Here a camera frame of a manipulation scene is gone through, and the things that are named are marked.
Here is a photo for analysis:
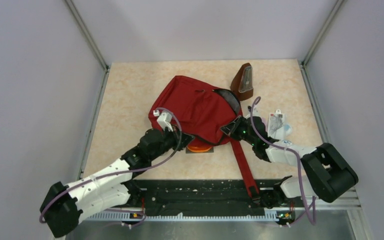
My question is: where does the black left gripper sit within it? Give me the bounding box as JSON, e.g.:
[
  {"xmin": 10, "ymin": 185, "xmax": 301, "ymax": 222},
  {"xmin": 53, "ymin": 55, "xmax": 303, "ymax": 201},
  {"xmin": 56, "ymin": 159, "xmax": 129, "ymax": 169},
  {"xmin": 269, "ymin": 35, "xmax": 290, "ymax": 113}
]
[{"xmin": 149, "ymin": 124, "xmax": 195, "ymax": 161}]

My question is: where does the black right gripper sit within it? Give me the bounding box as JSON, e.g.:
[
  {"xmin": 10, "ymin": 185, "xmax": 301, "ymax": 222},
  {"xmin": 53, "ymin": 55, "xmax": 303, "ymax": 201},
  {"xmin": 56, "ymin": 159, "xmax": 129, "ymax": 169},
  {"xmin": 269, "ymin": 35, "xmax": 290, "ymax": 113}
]
[{"xmin": 220, "ymin": 115, "xmax": 257, "ymax": 146}]

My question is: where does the red student backpack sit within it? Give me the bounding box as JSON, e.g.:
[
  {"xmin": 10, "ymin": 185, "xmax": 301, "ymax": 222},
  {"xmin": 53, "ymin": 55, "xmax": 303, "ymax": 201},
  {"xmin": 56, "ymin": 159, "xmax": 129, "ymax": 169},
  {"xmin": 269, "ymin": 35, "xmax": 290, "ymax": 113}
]
[{"xmin": 148, "ymin": 75, "xmax": 260, "ymax": 201}]

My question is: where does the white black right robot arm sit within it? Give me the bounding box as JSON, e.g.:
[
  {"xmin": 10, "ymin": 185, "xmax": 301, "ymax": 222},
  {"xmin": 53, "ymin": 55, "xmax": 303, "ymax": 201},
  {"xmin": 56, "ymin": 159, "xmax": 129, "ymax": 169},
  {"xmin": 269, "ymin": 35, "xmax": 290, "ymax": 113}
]
[{"xmin": 220, "ymin": 116, "xmax": 359, "ymax": 206}]

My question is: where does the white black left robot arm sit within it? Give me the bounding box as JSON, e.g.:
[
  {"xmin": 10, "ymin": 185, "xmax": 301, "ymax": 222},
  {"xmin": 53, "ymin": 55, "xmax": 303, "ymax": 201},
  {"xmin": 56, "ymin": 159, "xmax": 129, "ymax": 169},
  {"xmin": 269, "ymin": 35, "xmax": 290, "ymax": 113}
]
[{"xmin": 39, "ymin": 128, "xmax": 194, "ymax": 238}]

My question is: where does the white blister pack item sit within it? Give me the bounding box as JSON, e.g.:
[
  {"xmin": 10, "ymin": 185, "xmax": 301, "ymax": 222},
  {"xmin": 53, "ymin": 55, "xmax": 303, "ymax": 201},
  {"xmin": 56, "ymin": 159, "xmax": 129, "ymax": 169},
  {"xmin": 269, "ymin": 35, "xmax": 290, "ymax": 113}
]
[{"xmin": 267, "ymin": 109, "xmax": 287, "ymax": 140}]

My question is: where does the pink tube item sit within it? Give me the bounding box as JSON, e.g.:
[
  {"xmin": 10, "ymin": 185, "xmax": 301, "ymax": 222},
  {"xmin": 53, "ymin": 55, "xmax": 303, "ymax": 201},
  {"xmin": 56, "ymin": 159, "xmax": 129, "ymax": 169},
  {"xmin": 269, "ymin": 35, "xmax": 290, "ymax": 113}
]
[{"xmin": 261, "ymin": 117, "xmax": 268, "ymax": 127}]

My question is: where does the orange letter e toy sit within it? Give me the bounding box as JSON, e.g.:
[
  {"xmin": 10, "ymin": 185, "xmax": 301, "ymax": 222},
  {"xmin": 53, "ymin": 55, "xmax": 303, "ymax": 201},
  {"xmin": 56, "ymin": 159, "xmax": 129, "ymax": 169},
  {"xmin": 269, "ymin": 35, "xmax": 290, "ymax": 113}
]
[{"xmin": 187, "ymin": 140, "xmax": 213, "ymax": 153}]

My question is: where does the brown wooden metronome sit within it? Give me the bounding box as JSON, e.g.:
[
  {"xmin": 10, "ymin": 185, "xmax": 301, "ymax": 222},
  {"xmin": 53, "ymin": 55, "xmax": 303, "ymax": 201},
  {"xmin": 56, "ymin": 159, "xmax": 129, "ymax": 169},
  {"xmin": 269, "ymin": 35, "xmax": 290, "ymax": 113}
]
[{"xmin": 230, "ymin": 62, "xmax": 254, "ymax": 101}]

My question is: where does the light blue packaged item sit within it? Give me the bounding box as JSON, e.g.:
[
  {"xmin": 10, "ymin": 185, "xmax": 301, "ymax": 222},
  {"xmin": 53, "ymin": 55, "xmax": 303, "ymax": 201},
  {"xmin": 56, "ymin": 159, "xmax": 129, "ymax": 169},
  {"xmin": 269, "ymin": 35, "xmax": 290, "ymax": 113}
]
[{"xmin": 283, "ymin": 123, "xmax": 293, "ymax": 137}]

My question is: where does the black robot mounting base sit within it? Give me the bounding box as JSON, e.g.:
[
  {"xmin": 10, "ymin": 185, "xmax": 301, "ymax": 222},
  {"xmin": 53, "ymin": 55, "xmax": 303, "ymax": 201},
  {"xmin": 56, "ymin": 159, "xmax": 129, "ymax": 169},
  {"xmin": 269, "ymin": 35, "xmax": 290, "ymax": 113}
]
[{"xmin": 77, "ymin": 178, "xmax": 342, "ymax": 220}]

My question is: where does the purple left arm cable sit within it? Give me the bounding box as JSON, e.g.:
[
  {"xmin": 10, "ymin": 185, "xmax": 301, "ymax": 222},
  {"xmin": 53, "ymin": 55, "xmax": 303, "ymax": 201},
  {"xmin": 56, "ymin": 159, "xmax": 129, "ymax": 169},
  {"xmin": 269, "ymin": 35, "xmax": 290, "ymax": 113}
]
[{"xmin": 38, "ymin": 106, "xmax": 184, "ymax": 229}]

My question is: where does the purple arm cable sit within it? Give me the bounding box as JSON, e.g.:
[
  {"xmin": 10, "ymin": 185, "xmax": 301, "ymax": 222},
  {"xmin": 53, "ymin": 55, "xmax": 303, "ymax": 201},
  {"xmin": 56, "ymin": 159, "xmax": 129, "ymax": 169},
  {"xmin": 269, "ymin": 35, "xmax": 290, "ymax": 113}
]
[
  {"xmin": 249, "ymin": 96, "xmax": 318, "ymax": 227},
  {"xmin": 38, "ymin": 106, "xmax": 184, "ymax": 229}
]

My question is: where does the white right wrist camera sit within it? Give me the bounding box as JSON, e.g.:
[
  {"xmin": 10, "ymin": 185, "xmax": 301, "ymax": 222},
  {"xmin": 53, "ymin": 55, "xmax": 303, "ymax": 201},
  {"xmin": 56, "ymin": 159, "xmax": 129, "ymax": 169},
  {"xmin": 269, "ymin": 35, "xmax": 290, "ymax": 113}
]
[{"xmin": 245, "ymin": 105, "xmax": 261, "ymax": 119}]

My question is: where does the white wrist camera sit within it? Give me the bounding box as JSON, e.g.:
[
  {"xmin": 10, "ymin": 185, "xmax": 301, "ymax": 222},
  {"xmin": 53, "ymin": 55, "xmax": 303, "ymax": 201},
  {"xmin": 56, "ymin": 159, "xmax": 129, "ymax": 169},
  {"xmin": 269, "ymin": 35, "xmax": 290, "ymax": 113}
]
[
  {"xmin": 152, "ymin": 108, "xmax": 175, "ymax": 132},
  {"xmin": 245, "ymin": 105, "xmax": 261, "ymax": 119}
]

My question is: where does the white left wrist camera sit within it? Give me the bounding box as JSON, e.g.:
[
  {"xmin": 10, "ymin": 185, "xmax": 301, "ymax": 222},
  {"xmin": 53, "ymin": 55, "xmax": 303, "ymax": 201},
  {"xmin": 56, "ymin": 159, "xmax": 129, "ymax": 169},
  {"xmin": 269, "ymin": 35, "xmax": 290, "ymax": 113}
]
[{"xmin": 152, "ymin": 108, "xmax": 175, "ymax": 132}]

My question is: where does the dark grey square base plate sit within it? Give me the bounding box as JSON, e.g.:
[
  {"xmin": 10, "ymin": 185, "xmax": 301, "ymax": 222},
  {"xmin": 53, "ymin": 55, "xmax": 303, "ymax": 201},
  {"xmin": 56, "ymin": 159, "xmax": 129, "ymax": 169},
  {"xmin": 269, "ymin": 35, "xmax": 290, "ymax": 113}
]
[{"xmin": 185, "ymin": 146, "xmax": 214, "ymax": 154}]

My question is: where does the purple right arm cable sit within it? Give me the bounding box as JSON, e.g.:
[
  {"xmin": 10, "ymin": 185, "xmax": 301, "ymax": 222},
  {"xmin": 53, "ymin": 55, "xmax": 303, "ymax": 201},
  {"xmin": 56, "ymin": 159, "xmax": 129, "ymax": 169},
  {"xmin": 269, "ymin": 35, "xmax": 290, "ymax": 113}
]
[{"xmin": 249, "ymin": 96, "xmax": 318, "ymax": 227}]

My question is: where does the aluminium frame rail right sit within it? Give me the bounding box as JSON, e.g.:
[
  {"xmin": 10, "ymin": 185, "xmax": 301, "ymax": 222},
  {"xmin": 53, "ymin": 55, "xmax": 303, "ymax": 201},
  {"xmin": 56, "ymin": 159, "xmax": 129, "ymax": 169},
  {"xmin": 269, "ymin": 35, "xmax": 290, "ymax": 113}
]
[{"xmin": 298, "ymin": 0, "xmax": 348, "ymax": 143}]

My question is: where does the aluminium frame rail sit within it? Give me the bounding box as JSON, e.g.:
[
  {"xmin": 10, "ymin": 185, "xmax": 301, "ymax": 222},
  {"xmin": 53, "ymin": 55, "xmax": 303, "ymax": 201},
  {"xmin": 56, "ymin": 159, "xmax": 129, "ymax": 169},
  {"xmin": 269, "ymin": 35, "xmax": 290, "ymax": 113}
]
[
  {"xmin": 298, "ymin": 0, "xmax": 348, "ymax": 143},
  {"xmin": 63, "ymin": 0, "xmax": 110, "ymax": 180}
]

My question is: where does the aluminium frame rail left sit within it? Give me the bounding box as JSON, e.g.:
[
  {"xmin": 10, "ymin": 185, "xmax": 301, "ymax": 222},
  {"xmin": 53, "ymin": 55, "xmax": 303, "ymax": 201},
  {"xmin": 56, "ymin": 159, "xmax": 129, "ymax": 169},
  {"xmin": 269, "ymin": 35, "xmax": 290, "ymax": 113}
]
[{"xmin": 63, "ymin": 0, "xmax": 110, "ymax": 180}]

